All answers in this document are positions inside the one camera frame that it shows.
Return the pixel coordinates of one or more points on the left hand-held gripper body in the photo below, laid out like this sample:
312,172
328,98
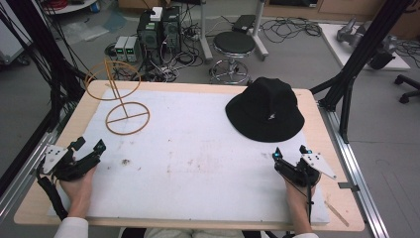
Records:
71,167

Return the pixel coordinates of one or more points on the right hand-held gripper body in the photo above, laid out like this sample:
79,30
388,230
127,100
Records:
297,172

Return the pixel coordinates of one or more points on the black bucket hat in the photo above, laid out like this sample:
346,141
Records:
264,109

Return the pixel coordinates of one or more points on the person's right hand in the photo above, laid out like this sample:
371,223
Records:
297,195

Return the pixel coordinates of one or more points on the person's left hand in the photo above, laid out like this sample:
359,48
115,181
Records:
79,190

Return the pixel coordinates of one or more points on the thin wooden stick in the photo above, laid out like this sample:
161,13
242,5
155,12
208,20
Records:
336,213

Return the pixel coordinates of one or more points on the white foam mat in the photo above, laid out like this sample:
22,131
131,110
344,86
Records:
198,165

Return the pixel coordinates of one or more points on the grey power supply unit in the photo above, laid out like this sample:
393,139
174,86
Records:
120,48
132,49

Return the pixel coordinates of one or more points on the white floor platform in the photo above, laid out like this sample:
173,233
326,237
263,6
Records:
343,53

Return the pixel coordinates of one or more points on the black round stool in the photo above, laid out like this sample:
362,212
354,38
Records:
233,44

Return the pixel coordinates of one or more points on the black office chair base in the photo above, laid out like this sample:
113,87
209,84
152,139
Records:
409,87

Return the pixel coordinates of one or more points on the black computer tower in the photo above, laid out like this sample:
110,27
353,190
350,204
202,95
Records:
149,36
171,29

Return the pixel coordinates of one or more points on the white stand leg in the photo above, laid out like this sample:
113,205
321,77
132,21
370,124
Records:
205,36
259,33

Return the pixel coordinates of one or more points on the flat black box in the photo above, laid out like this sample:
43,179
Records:
243,23

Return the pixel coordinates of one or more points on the round white table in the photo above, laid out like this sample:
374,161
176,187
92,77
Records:
72,6

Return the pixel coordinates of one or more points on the small white box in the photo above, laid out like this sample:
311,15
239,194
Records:
156,14

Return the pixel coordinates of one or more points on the aluminium rail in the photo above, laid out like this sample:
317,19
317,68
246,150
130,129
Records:
360,185
23,175

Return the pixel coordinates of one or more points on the grey metal bracket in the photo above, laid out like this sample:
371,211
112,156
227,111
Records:
348,186

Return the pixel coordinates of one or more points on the black metal frame stand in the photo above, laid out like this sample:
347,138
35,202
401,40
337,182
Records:
360,56
49,59

